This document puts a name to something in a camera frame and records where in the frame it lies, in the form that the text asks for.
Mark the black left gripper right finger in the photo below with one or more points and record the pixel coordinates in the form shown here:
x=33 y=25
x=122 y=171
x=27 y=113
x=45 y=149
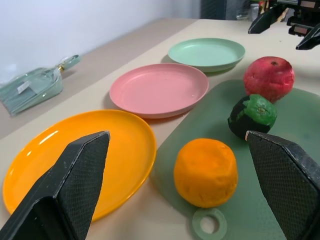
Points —
x=287 y=180

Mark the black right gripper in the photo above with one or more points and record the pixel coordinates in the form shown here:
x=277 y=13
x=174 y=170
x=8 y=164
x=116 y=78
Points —
x=303 y=17

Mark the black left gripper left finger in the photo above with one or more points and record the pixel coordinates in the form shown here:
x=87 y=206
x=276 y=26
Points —
x=75 y=180

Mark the red pomegranate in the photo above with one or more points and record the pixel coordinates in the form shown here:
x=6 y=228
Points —
x=268 y=77

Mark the orange plastic plate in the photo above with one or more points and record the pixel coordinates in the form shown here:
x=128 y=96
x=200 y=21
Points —
x=125 y=150

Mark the dark eggplant with green cap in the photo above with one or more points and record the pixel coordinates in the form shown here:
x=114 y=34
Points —
x=260 y=112

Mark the orange fruit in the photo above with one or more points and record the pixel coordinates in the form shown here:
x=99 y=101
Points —
x=206 y=172

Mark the light green plastic plate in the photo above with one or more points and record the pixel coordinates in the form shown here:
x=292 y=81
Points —
x=205 y=53

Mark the pink plastic plate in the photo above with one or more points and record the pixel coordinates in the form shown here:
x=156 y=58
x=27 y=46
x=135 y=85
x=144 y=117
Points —
x=160 y=90

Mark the dark mesh panel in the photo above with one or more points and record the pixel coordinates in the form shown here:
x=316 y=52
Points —
x=212 y=8

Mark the green cutting mat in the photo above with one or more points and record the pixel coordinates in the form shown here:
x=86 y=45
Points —
x=217 y=120

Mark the clear bag with green items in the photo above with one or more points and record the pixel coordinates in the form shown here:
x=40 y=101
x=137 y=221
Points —
x=32 y=87

